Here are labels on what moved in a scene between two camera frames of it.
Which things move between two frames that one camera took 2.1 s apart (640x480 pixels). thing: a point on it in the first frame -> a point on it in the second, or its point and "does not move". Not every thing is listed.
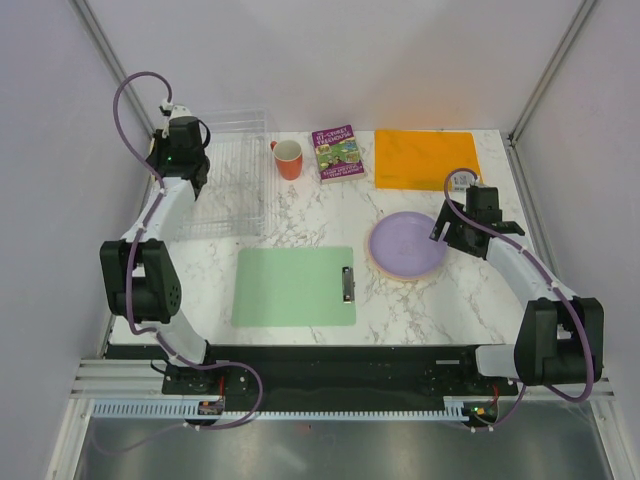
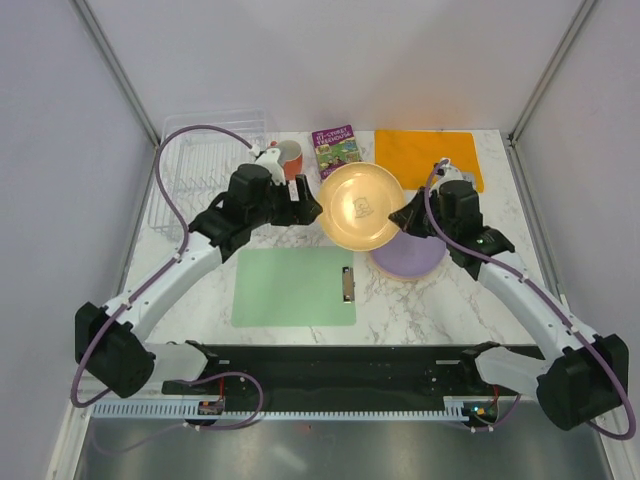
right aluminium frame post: [550, 70] does not move
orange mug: [289, 158] does not move
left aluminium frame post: [83, 13] does not move
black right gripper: [447, 214] -> [408, 217]
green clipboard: [294, 287] does not move
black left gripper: [160, 141] -> [301, 212]
